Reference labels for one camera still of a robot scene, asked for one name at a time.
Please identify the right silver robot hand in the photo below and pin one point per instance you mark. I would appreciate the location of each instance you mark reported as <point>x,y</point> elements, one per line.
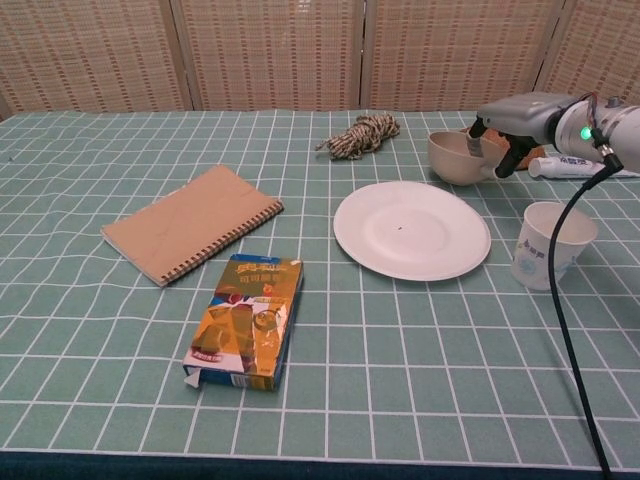
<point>525,115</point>

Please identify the off-white bowl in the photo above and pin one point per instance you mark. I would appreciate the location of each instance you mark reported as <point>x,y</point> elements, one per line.
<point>450,160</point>

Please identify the small white paper cup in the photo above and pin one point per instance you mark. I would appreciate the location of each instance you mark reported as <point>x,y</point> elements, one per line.
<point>532,250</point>

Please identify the white plate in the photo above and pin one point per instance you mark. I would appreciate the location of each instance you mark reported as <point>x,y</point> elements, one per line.
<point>410,230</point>

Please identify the white toothpaste tube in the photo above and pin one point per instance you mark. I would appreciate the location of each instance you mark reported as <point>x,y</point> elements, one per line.
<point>565,166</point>

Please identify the bamboo folding screen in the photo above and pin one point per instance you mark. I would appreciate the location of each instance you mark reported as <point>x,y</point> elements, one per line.
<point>275,50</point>

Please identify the brown spiral notebook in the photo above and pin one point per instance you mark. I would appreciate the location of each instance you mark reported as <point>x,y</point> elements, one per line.
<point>192,222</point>

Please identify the orange snack box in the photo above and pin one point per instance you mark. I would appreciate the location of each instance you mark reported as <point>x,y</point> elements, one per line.
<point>245,325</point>

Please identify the green checked tablecloth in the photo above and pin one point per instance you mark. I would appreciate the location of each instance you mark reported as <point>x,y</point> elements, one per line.
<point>125,350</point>

